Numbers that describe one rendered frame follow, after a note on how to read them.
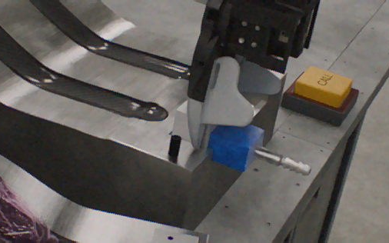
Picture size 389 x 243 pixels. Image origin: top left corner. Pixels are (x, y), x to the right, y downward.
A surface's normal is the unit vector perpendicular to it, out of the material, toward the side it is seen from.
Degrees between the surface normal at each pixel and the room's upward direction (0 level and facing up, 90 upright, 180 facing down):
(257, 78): 102
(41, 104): 2
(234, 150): 90
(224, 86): 77
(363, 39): 0
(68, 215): 17
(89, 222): 1
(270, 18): 90
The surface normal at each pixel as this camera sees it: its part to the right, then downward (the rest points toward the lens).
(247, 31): -0.40, 0.39
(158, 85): 0.14, -0.86
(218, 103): -0.36, 0.18
